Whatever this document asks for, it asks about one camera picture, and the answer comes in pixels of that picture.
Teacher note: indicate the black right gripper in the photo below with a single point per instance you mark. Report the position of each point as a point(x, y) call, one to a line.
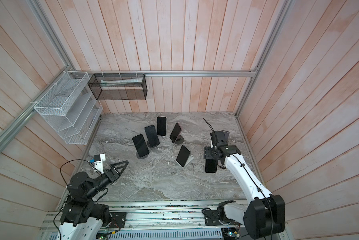
point(207, 152)

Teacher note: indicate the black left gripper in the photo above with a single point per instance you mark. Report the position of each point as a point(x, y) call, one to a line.
point(111, 175)

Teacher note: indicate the black phone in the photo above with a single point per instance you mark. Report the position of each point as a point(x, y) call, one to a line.
point(211, 166)

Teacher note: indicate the white folding stand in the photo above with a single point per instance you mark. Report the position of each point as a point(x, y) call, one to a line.
point(189, 160)

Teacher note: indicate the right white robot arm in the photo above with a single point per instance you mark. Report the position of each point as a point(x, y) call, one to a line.
point(264, 215)

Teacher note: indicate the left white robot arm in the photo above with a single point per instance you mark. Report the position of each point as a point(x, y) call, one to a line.
point(82, 217)

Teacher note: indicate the dark round stand front left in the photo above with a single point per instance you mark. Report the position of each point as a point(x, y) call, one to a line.
point(141, 157)

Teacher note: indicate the green-edged phone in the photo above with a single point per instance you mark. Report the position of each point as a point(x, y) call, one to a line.
point(140, 145)

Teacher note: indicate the blue-edged phone on stand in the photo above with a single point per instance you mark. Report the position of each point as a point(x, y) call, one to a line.
point(152, 136)

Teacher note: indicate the dark round stand pink phone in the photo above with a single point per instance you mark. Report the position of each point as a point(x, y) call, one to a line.
point(179, 140)

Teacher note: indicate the pink-edged phone on stand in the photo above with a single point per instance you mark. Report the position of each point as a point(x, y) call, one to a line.
point(175, 132)

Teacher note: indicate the white-edged phone on stand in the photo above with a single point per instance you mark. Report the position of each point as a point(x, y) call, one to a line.
point(161, 126)

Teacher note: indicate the grey ventilation grille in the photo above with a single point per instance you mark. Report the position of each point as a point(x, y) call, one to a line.
point(179, 234)

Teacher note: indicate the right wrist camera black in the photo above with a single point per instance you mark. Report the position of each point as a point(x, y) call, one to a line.
point(219, 139)

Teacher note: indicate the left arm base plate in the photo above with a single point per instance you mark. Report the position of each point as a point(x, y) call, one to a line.
point(117, 220)

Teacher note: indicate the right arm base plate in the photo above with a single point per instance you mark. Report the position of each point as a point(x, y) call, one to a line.
point(213, 218)

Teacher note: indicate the white wire mesh shelf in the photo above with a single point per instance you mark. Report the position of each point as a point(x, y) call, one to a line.
point(69, 109)

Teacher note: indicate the black wire mesh basket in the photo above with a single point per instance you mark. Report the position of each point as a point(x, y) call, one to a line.
point(106, 87)

